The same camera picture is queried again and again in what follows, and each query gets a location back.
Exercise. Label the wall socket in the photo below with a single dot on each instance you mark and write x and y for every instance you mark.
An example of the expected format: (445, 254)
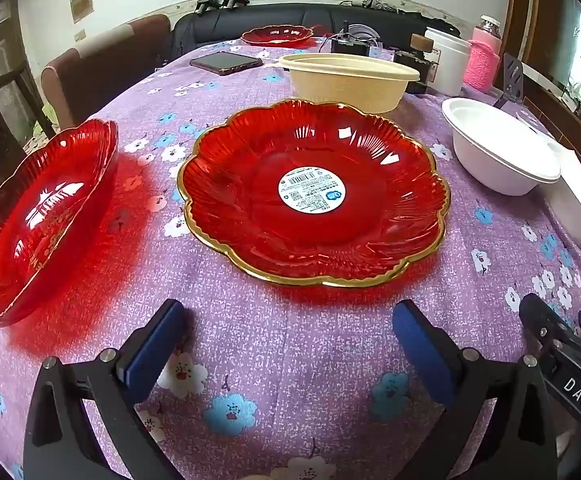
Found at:
(79, 35)

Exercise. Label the black box red label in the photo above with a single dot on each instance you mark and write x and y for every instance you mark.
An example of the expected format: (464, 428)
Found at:
(418, 72)

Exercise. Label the pink sleeved bottle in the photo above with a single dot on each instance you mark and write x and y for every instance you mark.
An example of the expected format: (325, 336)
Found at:
(481, 60)

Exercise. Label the white foam bowl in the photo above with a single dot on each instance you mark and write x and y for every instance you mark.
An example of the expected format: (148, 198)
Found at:
(495, 145)

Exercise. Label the white plastic jar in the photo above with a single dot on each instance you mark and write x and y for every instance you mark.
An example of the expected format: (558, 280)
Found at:
(448, 62)

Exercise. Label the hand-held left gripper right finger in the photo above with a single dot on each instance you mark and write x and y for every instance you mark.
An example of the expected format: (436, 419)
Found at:
(420, 350)

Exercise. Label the small red glass plate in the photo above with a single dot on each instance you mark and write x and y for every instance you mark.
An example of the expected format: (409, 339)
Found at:
(275, 35)

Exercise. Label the red glass plate white label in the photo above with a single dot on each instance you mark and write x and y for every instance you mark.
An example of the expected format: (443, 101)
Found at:
(250, 210)

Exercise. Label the white notebook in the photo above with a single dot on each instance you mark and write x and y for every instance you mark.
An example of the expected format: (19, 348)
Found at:
(577, 195)

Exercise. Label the dark wooden chair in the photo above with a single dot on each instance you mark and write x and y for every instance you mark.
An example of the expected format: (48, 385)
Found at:
(38, 107)

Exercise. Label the red ribbed glass plate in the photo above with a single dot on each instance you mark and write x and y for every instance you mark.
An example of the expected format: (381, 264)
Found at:
(35, 230)

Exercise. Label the black leather sofa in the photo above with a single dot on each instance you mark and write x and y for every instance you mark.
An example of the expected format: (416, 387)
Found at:
(270, 17)

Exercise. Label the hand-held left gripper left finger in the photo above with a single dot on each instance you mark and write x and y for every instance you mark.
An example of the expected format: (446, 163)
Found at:
(153, 345)

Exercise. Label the brown padded chair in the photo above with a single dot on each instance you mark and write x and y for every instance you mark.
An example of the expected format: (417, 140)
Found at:
(105, 65)

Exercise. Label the purple floral tablecloth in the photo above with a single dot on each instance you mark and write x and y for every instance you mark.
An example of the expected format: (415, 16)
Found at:
(290, 360)

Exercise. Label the beige plastic bowl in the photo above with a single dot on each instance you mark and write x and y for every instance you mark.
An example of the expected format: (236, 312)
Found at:
(345, 87)

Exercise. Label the black smartphone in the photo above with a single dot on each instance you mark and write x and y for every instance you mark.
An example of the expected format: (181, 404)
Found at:
(225, 62)

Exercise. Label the small wall plaque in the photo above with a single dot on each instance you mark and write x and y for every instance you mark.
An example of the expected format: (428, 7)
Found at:
(81, 5)

